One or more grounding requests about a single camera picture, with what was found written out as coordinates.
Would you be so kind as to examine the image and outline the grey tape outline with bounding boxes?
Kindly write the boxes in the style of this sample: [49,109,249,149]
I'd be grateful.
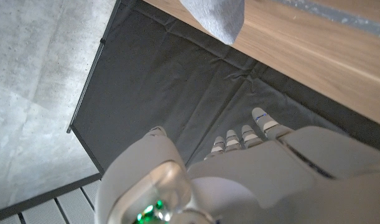
[270,0,380,40]

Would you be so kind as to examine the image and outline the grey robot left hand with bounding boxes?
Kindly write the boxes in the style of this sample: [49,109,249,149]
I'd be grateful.
[95,107,380,224]

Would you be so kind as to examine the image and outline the black backdrop curtain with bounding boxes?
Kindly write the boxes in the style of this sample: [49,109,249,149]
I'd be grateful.
[70,0,380,174]

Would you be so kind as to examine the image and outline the grey cotton shorts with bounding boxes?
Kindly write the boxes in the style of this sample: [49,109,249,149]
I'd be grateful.
[179,0,246,46]

